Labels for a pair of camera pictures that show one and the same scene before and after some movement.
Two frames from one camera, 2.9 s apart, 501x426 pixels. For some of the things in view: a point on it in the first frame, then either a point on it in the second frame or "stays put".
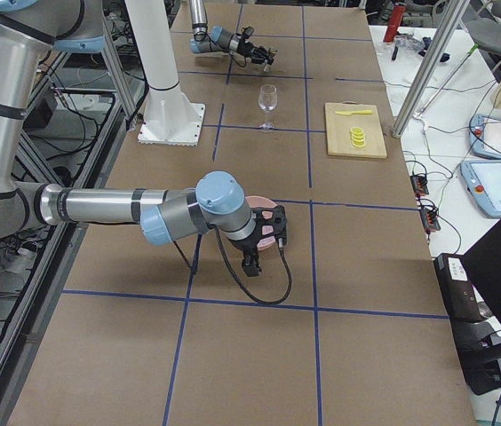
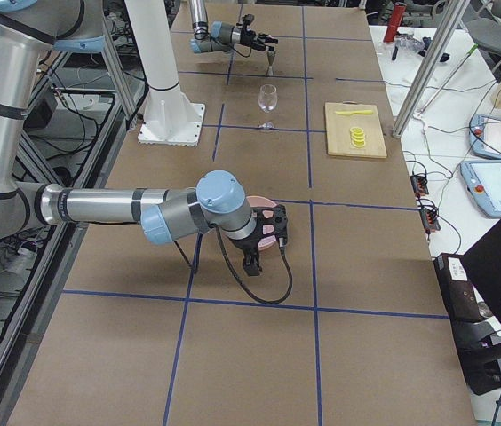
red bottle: x=398 y=11 stays put
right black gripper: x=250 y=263 stays put
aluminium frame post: x=453 y=14 stays put
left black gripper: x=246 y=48 -> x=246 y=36
